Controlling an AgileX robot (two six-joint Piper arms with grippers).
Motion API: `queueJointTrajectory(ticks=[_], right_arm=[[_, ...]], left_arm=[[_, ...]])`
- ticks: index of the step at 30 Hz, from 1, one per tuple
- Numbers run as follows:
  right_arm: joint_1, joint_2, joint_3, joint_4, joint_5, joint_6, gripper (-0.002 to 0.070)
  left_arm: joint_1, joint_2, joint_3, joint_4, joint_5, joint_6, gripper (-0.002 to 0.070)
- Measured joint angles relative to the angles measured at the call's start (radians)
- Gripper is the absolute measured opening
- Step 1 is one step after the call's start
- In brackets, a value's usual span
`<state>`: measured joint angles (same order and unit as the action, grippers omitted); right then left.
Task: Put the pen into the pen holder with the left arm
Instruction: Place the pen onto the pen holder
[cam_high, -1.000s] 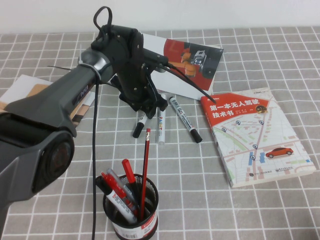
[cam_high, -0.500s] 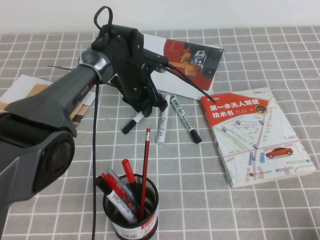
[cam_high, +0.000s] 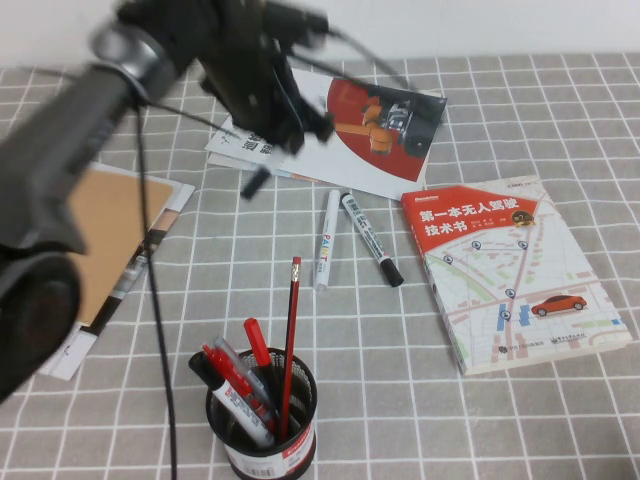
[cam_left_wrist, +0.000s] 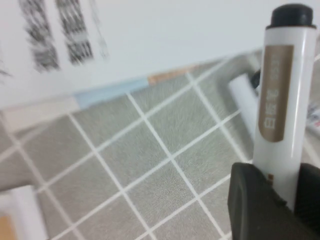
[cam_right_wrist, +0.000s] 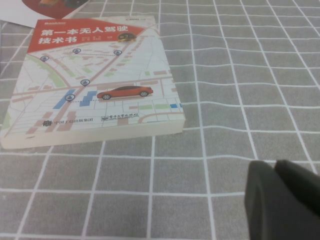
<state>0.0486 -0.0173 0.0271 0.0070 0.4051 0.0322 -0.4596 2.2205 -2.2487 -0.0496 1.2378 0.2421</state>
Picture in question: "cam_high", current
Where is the white marker brown label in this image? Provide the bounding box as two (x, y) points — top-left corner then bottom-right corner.
(239, 142), (289, 201)

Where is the thick black cable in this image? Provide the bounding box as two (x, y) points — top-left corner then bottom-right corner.
(133, 94), (179, 480)

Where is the black mesh pen holder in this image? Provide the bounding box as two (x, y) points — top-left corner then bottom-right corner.
(204, 347), (319, 480)

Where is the white marker black cap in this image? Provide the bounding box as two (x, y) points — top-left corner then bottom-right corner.
(339, 192), (405, 288)

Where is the white marker red label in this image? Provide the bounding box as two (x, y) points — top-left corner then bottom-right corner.
(187, 351), (276, 448)

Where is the white red robot brochure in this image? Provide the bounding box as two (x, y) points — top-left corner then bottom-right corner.
(204, 67), (448, 202)

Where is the red white map book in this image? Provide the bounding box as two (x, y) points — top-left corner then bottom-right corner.
(400, 174), (640, 377)

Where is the thin black camera cable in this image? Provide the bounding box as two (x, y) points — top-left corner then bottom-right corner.
(319, 27), (421, 94)

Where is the white paint marker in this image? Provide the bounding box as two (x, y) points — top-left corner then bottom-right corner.
(313, 188), (342, 294)

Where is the red capped pen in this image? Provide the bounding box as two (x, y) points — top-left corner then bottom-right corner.
(243, 317), (281, 401)

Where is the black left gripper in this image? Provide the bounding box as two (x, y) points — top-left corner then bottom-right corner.
(199, 27), (335, 157)

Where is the grey translucent pen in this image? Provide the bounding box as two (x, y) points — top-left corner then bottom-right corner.
(213, 336), (281, 426)

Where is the red black pencil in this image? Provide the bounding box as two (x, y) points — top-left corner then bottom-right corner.
(279, 257), (303, 444)

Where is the brown kraft notebook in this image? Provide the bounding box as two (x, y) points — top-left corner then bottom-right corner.
(67, 167), (175, 329)

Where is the red gel pen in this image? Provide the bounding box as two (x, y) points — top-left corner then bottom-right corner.
(201, 342), (279, 431)

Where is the white brochure with photos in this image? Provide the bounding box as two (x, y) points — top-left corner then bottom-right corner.
(37, 172), (196, 380)

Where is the grey checked tablecloth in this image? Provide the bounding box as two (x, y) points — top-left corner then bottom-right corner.
(0, 53), (640, 480)

